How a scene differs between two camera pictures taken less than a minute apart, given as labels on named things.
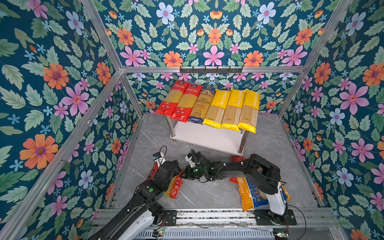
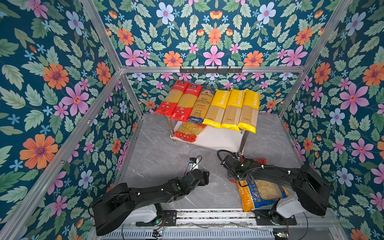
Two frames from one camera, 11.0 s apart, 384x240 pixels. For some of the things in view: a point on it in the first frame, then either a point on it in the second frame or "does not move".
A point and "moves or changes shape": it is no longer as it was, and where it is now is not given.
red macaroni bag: (175, 185) moves or changes shape
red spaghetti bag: (169, 104) does not move
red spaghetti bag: (186, 102) does not move
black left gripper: (178, 170) → (206, 179)
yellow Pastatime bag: (250, 109) does not move
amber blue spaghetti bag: (201, 105) does not move
